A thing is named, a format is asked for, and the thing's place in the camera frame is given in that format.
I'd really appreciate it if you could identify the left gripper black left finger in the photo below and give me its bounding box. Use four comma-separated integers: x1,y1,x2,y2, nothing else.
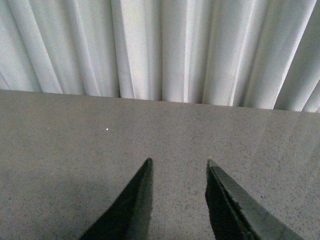
80,158,153,240

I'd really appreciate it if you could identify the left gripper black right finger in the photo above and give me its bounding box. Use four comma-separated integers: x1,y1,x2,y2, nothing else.
205,159,302,240

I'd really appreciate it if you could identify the white pleated curtain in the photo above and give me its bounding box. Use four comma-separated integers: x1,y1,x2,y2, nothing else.
0,0,320,113

